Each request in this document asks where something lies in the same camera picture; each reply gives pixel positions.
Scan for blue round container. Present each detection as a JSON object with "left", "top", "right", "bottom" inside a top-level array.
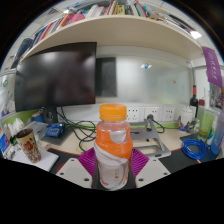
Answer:
[{"left": 31, "top": 111, "right": 46, "bottom": 124}]

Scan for black computer monitor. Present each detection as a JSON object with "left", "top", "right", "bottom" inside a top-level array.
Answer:
[{"left": 13, "top": 41, "right": 98, "bottom": 125}]

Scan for white plastic jar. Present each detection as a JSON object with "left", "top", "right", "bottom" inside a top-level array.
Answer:
[{"left": 179, "top": 105, "right": 195, "bottom": 127}]

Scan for orange-capped drink bottle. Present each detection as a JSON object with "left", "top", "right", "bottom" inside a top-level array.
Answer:
[{"left": 93, "top": 103, "right": 134, "bottom": 192}]

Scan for white wall outlet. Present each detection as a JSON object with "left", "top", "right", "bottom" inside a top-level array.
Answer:
[
  {"left": 126, "top": 105, "right": 141, "bottom": 123},
  {"left": 162, "top": 107, "right": 177, "bottom": 122},
  {"left": 144, "top": 106, "right": 161, "bottom": 122}
]

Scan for dark wine bottle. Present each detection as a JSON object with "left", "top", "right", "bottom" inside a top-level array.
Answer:
[{"left": 189, "top": 84, "right": 200, "bottom": 118}]

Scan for purple hanging banner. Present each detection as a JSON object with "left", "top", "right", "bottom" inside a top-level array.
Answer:
[{"left": 201, "top": 46, "right": 224, "bottom": 89}]

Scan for wall shelf with books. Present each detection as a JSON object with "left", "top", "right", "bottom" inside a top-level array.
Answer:
[{"left": 9, "top": 0, "right": 204, "bottom": 69}]

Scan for dark blue mouse pad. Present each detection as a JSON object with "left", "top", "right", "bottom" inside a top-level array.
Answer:
[{"left": 179, "top": 133, "right": 223, "bottom": 164}]

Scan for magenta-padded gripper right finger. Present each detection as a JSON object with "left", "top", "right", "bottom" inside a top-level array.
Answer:
[{"left": 127, "top": 147, "right": 172, "bottom": 190}]

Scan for black cable bundle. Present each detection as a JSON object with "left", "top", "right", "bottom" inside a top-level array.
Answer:
[{"left": 56, "top": 106, "right": 99, "bottom": 154}]

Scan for blue electronic board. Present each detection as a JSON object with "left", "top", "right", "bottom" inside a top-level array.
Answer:
[{"left": 44, "top": 122, "right": 67, "bottom": 138}]

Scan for ceiling lights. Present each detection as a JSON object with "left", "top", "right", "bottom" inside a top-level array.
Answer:
[{"left": 189, "top": 30, "right": 203, "bottom": 40}]

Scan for purple translucent water bottle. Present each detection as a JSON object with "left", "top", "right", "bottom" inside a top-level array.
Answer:
[{"left": 210, "top": 109, "right": 224, "bottom": 157}]

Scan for blue coiled cable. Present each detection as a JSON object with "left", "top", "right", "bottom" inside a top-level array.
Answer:
[{"left": 181, "top": 138, "right": 209, "bottom": 160}]

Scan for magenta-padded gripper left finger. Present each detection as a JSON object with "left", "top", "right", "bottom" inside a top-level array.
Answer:
[{"left": 54, "top": 147, "right": 100, "bottom": 190}]

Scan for floral patterned mug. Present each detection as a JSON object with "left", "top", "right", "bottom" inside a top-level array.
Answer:
[{"left": 15, "top": 128, "right": 43, "bottom": 164}]

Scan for grey metal laptop stand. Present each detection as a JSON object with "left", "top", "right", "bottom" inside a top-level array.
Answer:
[{"left": 128, "top": 116, "right": 173, "bottom": 159}]

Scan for white tissue stack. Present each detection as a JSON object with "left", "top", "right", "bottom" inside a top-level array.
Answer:
[{"left": 3, "top": 118, "right": 26, "bottom": 138}]

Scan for white paper sheet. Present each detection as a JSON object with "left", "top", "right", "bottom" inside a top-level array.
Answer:
[{"left": 11, "top": 146, "right": 60, "bottom": 173}]

